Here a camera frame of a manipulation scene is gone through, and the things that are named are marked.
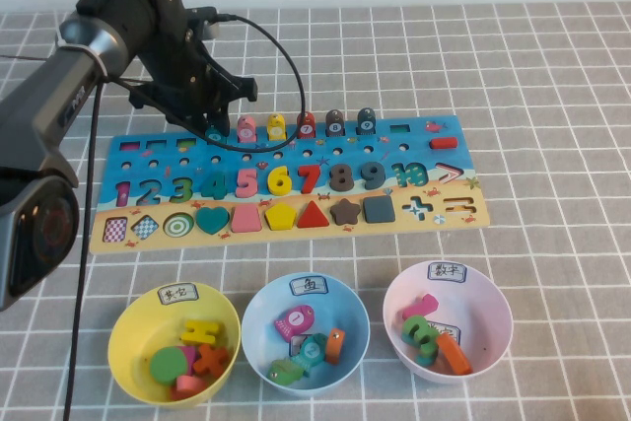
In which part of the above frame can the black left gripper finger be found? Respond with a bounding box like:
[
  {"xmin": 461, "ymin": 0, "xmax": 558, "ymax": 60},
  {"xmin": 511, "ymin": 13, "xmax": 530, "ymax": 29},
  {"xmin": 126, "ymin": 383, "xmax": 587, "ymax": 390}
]
[
  {"xmin": 165, "ymin": 108, "xmax": 209, "ymax": 134},
  {"xmin": 208, "ymin": 105, "xmax": 232, "ymax": 137}
]

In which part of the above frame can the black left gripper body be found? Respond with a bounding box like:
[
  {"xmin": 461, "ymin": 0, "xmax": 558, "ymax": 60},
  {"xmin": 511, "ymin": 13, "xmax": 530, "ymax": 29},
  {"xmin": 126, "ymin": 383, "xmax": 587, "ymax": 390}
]
[{"xmin": 128, "ymin": 0, "xmax": 259, "ymax": 117}]

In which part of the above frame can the wooden number shape puzzle board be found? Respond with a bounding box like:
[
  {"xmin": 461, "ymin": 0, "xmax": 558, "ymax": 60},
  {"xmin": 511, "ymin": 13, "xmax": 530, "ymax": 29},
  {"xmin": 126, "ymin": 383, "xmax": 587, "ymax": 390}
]
[{"xmin": 88, "ymin": 113, "xmax": 492, "ymax": 257}]

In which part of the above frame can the yellow plastic bowl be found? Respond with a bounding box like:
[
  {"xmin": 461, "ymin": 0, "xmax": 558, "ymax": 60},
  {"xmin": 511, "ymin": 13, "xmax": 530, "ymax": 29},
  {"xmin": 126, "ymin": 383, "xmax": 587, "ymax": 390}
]
[{"xmin": 106, "ymin": 282, "xmax": 243, "ymax": 408}]

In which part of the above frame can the light blue plastic bowl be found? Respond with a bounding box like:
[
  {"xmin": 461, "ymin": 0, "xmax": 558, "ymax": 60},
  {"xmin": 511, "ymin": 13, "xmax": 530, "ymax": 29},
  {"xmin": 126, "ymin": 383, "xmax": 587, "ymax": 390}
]
[{"xmin": 241, "ymin": 271, "xmax": 371, "ymax": 396}]

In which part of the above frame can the magenta wooden shape piece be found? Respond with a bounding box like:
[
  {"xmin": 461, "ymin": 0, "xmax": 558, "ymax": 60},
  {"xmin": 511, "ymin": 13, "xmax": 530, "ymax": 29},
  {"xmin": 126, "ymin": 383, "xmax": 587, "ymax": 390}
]
[{"xmin": 179, "ymin": 345, "xmax": 201, "ymax": 373}]

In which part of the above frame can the pink wooden shape piece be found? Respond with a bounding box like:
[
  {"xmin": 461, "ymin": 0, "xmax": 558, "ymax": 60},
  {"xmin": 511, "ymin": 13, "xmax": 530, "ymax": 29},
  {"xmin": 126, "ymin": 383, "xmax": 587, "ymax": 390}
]
[{"xmin": 175, "ymin": 374, "xmax": 209, "ymax": 396}]

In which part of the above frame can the pink plastic bowl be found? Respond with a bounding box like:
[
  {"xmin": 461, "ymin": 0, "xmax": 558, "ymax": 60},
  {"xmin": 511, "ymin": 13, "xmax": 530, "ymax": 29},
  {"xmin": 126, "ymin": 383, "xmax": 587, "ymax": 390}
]
[{"xmin": 382, "ymin": 260, "xmax": 514, "ymax": 386}]

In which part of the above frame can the orange wooden number piece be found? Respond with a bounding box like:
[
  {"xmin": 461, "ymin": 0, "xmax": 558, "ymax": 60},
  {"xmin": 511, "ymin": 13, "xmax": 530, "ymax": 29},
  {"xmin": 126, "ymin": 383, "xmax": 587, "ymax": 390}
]
[{"xmin": 436, "ymin": 331, "xmax": 473, "ymax": 376}]

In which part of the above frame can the pink wooden fish number five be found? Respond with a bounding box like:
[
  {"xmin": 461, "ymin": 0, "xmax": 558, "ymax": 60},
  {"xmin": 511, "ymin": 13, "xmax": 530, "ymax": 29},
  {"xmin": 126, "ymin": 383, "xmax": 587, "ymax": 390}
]
[{"xmin": 236, "ymin": 115, "xmax": 258, "ymax": 144}]

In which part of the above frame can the yellow wooden fish number six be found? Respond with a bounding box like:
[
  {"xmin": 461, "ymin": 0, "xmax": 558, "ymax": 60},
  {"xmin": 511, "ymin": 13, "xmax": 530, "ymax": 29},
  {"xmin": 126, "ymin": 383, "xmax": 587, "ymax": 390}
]
[{"xmin": 266, "ymin": 113, "xmax": 288, "ymax": 142}]

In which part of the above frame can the red wooden fish number seven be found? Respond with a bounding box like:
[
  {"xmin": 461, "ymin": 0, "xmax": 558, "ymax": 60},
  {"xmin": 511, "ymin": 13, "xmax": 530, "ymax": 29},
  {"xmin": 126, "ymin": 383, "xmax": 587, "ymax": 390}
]
[{"xmin": 295, "ymin": 111, "xmax": 317, "ymax": 140}]

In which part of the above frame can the teal wooden heart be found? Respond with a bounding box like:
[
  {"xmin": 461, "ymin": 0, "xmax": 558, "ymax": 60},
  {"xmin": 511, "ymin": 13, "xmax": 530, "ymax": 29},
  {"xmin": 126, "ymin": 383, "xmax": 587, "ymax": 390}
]
[{"xmin": 195, "ymin": 206, "xmax": 232, "ymax": 236}]

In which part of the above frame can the pink wooden trapezoid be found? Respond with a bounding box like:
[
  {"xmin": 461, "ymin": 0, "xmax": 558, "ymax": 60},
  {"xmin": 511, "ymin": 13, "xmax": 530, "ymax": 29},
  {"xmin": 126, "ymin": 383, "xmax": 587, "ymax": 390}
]
[{"xmin": 230, "ymin": 205, "xmax": 262, "ymax": 234}]

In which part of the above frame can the brown wooden fish number eight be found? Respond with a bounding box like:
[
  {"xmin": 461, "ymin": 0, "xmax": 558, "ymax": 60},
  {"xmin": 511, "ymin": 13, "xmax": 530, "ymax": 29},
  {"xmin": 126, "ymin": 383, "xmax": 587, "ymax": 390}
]
[{"xmin": 324, "ymin": 109, "xmax": 346, "ymax": 139}]

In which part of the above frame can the yellow wooden pentagon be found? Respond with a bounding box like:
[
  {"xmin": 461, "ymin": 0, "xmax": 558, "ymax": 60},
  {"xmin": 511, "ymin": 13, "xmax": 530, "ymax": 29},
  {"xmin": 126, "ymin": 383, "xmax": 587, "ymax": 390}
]
[{"xmin": 264, "ymin": 202, "xmax": 298, "ymax": 232}]

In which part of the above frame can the red wooden triangle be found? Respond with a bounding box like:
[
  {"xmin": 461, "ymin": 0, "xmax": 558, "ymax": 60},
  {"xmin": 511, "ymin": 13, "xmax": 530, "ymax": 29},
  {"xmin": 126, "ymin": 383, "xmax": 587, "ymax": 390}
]
[{"xmin": 296, "ymin": 199, "xmax": 330, "ymax": 230}]

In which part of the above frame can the dark blue wooden fish nine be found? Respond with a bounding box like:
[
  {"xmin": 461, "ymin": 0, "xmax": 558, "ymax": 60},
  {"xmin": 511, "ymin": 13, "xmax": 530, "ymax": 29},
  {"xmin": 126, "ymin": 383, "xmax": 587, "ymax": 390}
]
[{"xmin": 355, "ymin": 106, "xmax": 378, "ymax": 137}]

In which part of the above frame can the brown wooden star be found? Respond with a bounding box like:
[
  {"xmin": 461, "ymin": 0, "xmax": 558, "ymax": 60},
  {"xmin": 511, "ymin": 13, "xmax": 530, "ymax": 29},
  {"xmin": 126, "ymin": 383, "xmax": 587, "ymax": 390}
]
[{"xmin": 329, "ymin": 197, "xmax": 362, "ymax": 228}]

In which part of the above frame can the dark blue wooden number nine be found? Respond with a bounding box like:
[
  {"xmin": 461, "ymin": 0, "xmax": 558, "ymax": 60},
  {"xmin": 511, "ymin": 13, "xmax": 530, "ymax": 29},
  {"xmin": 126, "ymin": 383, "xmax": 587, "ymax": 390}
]
[{"xmin": 359, "ymin": 162, "xmax": 386, "ymax": 191}]

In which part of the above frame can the dark blue wooden square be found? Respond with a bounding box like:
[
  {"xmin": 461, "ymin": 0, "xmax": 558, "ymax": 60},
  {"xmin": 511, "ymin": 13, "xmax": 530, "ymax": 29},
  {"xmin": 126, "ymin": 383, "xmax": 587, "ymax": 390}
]
[{"xmin": 363, "ymin": 195, "xmax": 395, "ymax": 225}]

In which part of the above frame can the yellow wooden equals sign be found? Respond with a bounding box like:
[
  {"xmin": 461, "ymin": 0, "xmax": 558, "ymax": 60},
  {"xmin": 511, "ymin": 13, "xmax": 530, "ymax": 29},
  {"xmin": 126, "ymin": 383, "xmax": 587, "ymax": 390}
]
[{"xmin": 179, "ymin": 319, "xmax": 224, "ymax": 347}]

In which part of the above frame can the pink wooden fish number one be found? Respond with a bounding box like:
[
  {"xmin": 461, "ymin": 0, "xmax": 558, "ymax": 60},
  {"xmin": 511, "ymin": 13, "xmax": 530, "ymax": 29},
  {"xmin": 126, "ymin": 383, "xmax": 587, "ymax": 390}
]
[{"xmin": 273, "ymin": 305, "xmax": 316, "ymax": 342}]

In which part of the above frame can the orange wooden cross sign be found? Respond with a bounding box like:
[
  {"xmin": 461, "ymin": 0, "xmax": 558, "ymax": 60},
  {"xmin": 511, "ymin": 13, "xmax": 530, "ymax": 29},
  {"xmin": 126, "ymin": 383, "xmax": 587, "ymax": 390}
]
[{"xmin": 192, "ymin": 343, "xmax": 232, "ymax": 378}]

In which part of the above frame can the green wooden circle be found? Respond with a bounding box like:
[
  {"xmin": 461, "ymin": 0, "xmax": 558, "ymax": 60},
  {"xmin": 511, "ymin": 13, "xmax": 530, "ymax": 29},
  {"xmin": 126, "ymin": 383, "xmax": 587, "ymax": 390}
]
[{"xmin": 149, "ymin": 346, "xmax": 191, "ymax": 386}]

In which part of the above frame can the teal wooden fish number two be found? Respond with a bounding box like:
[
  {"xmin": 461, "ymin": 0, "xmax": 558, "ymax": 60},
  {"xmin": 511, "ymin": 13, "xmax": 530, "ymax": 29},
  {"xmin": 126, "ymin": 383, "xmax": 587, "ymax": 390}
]
[{"xmin": 289, "ymin": 331, "xmax": 328, "ymax": 371}]

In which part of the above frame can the orange wooden fish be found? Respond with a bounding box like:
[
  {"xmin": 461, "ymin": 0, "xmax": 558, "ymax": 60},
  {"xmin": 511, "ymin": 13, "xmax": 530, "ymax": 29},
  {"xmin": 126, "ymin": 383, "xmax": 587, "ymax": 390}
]
[{"xmin": 324, "ymin": 327, "xmax": 346, "ymax": 366}]

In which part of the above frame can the green wooden fish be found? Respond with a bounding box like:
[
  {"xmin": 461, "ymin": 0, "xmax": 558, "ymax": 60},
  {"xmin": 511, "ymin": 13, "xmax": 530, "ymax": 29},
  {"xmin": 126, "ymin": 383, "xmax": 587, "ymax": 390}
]
[{"xmin": 266, "ymin": 359, "xmax": 310, "ymax": 386}]

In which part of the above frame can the green wooden number three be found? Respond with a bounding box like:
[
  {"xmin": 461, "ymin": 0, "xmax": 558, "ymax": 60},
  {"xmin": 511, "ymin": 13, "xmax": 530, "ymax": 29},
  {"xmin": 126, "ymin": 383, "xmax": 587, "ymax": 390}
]
[{"xmin": 399, "ymin": 315, "xmax": 440, "ymax": 348}]

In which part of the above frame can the grey checked tablecloth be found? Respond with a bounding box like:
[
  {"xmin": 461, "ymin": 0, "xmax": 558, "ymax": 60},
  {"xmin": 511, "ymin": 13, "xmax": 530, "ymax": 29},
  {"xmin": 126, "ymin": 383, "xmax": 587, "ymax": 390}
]
[{"xmin": 0, "ymin": 1, "xmax": 631, "ymax": 421}]

